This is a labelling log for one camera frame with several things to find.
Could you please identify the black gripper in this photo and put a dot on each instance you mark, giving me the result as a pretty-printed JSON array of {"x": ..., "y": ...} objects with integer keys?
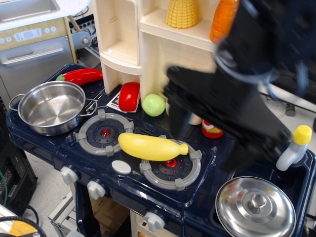
[{"x": 231, "y": 105}]

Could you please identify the stainless steel pot lid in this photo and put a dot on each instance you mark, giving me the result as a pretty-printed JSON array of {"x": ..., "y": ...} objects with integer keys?
[{"x": 253, "y": 207}]

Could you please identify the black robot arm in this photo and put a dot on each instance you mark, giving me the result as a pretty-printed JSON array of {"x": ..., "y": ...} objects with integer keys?
[{"x": 268, "y": 38}]

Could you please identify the red toy ketchup bottle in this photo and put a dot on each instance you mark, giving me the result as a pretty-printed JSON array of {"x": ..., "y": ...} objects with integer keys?
[{"x": 210, "y": 131}]

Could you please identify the cream toy detergent jug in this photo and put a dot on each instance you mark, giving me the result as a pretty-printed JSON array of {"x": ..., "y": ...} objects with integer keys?
[{"x": 193, "y": 119}]

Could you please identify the grey right toy burner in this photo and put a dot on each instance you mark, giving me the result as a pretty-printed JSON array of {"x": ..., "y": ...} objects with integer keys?
[{"x": 175, "y": 174}]

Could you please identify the grey toy burner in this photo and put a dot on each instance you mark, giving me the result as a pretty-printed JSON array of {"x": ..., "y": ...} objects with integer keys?
[
  {"x": 175, "y": 174},
  {"x": 99, "y": 135}
]

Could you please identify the green toy apple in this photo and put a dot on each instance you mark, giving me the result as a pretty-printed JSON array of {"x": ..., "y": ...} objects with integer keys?
[{"x": 153, "y": 105}]

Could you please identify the yellow toy banana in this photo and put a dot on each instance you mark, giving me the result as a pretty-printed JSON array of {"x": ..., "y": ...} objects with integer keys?
[{"x": 151, "y": 148}]

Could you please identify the navy toy kitchen counter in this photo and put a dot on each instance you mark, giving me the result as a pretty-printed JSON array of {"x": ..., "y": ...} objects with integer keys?
[{"x": 187, "y": 213}]

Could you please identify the grey toy faucet yellow cap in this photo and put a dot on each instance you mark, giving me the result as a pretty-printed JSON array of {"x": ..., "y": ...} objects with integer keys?
[{"x": 296, "y": 149}]

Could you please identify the grey oval button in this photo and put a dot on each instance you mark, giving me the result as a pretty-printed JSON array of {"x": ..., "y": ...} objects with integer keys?
[{"x": 121, "y": 167}]

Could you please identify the grey right stove knob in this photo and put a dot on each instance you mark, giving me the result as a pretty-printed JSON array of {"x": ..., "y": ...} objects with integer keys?
[{"x": 154, "y": 221}]

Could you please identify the grey stove knob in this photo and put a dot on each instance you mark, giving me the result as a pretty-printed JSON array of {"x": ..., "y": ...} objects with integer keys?
[
  {"x": 68, "y": 175},
  {"x": 154, "y": 221},
  {"x": 95, "y": 190}
]

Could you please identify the grey left toy burner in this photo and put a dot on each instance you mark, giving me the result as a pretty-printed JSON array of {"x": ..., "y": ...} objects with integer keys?
[{"x": 99, "y": 135}]

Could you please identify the cream toy kitchen shelf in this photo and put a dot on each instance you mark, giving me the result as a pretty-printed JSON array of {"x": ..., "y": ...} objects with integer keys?
[{"x": 136, "y": 44}]

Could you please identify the yellow toy corn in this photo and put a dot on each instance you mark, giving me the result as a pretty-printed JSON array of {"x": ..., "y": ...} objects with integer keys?
[{"x": 182, "y": 13}]

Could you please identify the orange toy bottle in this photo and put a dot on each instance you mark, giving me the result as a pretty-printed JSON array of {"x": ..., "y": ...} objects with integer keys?
[{"x": 224, "y": 17}]

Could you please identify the grey middle stove knob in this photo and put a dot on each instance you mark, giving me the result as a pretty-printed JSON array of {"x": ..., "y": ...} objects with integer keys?
[{"x": 95, "y": 190}]

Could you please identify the red toy chili pepper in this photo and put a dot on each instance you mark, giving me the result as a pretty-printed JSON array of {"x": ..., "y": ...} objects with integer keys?
[{"x": 81, "y": 76}]

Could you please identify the grey left stove knob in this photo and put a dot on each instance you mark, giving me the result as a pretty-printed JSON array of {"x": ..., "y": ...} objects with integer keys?
[{"x": 68, "y": 175}]

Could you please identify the black computer case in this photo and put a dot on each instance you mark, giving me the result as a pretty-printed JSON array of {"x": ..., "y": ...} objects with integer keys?
[{"x": 17, "y": 178}]

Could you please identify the stainless toy dishwasher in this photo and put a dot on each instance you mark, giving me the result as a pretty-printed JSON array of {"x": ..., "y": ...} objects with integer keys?
[{"x": 36, "y": 38}]

